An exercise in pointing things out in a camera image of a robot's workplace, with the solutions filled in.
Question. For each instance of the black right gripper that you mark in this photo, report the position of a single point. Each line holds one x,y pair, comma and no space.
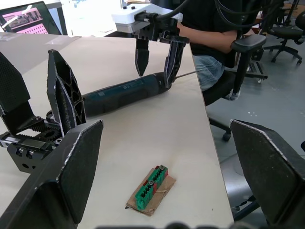
162,27

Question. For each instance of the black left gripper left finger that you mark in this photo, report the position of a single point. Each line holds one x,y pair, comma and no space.
71,164

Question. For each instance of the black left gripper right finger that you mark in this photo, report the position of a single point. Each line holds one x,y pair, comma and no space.
269,171

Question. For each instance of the dark blue electric screwdriver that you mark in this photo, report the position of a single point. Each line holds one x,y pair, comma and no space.
124,93

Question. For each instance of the black loose gripper body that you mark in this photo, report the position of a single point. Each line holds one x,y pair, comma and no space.
26,145

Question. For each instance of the black ribbed loose finger piece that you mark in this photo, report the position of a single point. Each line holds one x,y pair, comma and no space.
63,95

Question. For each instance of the green screw holder block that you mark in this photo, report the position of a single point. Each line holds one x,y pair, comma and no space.
149,190

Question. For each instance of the small silver screw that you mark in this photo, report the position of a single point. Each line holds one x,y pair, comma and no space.
162,167
151,183

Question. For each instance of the brown cardboard piece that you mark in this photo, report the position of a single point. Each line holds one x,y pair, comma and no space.
164,188

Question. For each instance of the black mounted finger piece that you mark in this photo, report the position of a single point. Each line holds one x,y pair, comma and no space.
9,88

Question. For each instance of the seated person in black shirt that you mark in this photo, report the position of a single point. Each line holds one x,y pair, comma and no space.
205,14

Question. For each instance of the black office chair with armrest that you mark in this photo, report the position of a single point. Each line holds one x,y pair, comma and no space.
249,43

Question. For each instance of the black swivel office chair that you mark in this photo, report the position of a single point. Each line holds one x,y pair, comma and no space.
286,32

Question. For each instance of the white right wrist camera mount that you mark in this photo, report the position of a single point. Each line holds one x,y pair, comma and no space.
124,17

